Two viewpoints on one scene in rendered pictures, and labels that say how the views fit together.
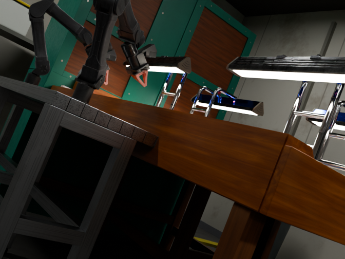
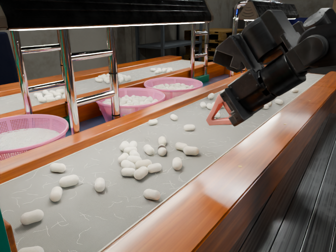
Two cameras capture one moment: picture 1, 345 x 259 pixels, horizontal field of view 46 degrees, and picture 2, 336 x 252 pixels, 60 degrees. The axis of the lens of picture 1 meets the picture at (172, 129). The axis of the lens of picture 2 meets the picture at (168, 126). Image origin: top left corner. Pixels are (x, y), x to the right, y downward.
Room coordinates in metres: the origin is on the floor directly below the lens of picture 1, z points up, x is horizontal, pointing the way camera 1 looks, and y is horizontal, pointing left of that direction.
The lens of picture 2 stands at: (2.33, 0.91, 1.06)
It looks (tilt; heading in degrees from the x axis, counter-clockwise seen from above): 21 degrees down; 250
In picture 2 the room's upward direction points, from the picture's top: straight up
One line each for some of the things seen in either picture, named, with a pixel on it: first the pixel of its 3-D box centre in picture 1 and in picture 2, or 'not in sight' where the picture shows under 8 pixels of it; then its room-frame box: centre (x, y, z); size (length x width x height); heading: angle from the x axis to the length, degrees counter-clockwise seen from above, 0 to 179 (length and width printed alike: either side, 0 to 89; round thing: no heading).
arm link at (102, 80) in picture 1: (89, 78); not in sight; (1.44, 0.34, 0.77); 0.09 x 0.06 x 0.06; 77
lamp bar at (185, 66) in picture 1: (155, 62); (131, 7); (2.17, 0.23, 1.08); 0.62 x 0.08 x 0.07; 34
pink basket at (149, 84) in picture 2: not in sight; (173, 93); (1.87, -0.31, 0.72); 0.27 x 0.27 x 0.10
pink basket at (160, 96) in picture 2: not in sight; (130, 107); (2.10, -0.16, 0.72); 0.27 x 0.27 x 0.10
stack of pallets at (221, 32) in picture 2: not in sight; (216, 52); (-0.33, -3.91, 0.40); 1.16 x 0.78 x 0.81; 37
